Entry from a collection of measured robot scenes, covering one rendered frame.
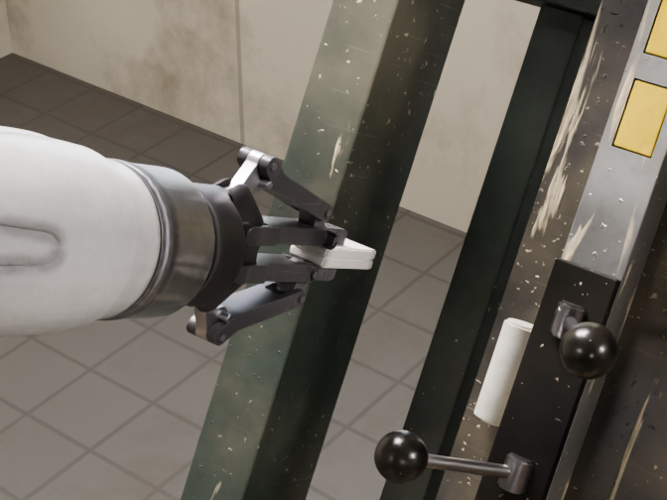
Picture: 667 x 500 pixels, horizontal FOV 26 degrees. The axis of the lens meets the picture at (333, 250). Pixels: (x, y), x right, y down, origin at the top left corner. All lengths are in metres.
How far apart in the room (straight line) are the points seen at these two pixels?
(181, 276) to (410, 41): 0.43
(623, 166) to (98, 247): 0.46
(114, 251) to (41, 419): 2.59
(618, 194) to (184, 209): 0.37
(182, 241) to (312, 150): 0.38
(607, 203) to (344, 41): 0.25
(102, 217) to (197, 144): 3.55
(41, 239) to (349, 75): 0.50
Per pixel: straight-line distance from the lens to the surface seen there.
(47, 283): 0.72
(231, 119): 4.27
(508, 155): 1.20
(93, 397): 3.36
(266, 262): 0.94
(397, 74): 1.17
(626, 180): 1.06
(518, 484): 1.08
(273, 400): 1.18
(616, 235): 1.06
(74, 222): 0.72
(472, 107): 3.69
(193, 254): 0.81
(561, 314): 1.05
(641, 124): 1.06
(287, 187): 0.93
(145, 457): 3.19
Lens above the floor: 2.13
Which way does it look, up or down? 34 degrees down
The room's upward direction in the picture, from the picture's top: straight up
